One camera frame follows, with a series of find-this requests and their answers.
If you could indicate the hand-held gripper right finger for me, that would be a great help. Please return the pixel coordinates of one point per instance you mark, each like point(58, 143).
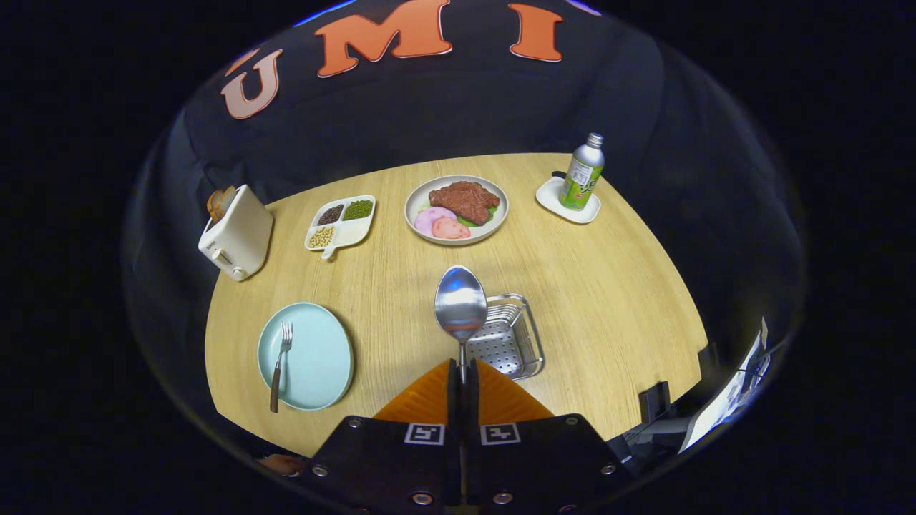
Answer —
point(472, 408)

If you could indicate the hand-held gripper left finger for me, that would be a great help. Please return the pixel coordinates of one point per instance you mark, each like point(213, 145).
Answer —
point(454, 408)

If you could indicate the silver metal spoon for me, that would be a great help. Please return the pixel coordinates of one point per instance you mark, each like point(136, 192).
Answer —
point(460, 304)

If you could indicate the light teal plate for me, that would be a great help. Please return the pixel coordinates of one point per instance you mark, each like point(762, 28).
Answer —
point(318, 357)

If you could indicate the reddish pink ham slice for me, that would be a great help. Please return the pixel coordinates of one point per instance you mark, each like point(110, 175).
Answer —
point(451, 229)

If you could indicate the black table clamp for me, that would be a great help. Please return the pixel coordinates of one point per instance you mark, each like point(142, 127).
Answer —
point(655, 402)
point(708, 357)

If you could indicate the green lettuce leaf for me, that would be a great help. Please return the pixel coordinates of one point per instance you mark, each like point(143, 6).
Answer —
point(469, 222)

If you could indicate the pale pink ham slice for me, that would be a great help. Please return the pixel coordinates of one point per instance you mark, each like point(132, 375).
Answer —
point(429, 218)

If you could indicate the white divided dish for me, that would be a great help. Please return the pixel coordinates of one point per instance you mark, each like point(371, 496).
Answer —
point(354, 232)

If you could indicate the brown meat steak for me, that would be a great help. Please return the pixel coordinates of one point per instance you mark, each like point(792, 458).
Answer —
point(465, 200)

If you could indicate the round beige food plate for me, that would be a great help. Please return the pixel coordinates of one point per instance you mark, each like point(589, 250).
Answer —
point(418, 197)

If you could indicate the pile of yellow soybeans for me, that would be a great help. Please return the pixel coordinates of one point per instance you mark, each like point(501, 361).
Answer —
point(321, 237)

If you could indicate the pile of green beans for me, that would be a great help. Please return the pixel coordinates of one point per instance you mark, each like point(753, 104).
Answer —
point(358, 209)

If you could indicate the white square coaster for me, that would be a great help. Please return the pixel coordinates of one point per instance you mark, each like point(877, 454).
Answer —
point(551, 194)

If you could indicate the pile of dark beans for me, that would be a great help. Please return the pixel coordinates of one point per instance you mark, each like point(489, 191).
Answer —
point(330, 214)

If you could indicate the silver green drink bottle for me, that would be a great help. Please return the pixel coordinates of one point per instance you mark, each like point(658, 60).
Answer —
point(581, 179)

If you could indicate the white toaster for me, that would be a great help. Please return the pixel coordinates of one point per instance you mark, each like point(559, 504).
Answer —
point(240, 232)

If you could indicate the toast bread slice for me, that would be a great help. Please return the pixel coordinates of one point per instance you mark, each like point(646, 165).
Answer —
point(213, 206)
point(227, 197)

